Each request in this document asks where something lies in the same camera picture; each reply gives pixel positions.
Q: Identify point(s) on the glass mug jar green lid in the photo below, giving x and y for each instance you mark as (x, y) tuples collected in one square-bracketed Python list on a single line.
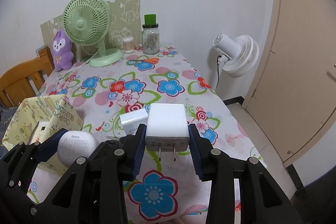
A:
[(150, 35)]

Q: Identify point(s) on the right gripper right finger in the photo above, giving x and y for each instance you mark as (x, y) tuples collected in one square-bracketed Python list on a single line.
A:
[(261, 198)]

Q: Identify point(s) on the white remote control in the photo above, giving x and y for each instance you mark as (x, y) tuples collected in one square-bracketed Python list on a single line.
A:
[(41, 132)]

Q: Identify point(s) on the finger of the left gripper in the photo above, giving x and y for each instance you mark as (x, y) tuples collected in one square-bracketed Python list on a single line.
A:
[(84, 187), (37, 152)]

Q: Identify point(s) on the wooden bed headboard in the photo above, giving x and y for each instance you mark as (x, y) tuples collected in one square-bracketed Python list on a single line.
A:
[(19, 82)]

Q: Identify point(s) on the white charger adapter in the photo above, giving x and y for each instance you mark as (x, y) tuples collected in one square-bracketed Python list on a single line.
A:
[(167, 129), (131, 120)]

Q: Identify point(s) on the white standing fan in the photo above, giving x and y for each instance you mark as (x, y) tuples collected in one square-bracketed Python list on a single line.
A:
[(236, 57)]

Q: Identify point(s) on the blue plaid bedding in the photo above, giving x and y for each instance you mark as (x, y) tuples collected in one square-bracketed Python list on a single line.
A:
[(6, 114)]

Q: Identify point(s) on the white earbuds case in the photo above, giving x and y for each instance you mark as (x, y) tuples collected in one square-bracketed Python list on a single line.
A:
[(75, 144)]

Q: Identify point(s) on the orange handled scissors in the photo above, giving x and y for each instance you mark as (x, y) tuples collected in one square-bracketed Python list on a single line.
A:
[(152, 60)]

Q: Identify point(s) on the cotton swab container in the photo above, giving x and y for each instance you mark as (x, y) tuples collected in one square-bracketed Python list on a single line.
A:
[(128, 44)]

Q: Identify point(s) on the beige door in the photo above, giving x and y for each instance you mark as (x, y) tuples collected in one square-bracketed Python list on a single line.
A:
[(294, 100)]

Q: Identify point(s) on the green desk fan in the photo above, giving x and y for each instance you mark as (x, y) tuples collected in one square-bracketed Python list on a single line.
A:
[(87, 22)]

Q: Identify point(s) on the floral tablecloth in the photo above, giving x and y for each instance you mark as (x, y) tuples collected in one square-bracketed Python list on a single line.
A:
[(110, 102)]

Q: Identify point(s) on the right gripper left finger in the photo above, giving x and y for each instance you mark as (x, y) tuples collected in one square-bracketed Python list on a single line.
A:
[(123, 163)]

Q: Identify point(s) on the yellow cartoon storage box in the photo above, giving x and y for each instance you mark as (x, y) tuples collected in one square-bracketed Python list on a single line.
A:
[(54, 108)]

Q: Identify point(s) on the beige cartoon backboard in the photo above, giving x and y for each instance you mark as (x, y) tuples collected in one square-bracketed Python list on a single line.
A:
[(125, 21)]

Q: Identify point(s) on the purple plush toy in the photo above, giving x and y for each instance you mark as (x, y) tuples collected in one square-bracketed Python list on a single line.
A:
[(62, 51)]

